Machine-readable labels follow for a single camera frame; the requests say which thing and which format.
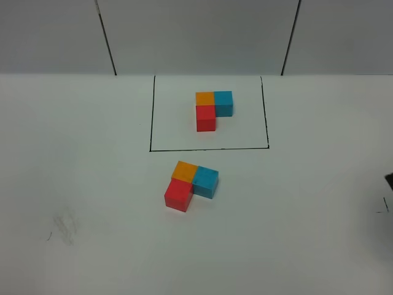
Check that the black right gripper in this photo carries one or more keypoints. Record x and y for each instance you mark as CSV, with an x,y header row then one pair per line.
x,y
389,179

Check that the blue template block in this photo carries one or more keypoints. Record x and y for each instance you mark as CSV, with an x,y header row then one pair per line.
x,y
223,103

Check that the red template block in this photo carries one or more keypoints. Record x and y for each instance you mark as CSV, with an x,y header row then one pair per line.
x,y
205,118

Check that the orange template block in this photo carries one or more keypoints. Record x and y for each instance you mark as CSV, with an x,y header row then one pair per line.
x,y
204,98

